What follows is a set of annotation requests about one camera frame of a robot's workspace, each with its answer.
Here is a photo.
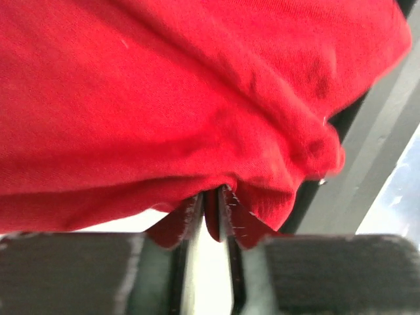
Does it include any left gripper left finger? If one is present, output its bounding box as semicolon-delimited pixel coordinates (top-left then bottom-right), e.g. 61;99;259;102
1;196;203;314

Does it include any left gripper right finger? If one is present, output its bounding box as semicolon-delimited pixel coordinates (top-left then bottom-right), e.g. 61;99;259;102
217;186;419;314

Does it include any dark red t shirt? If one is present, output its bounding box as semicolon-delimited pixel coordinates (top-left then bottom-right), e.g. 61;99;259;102
1;1;411;233

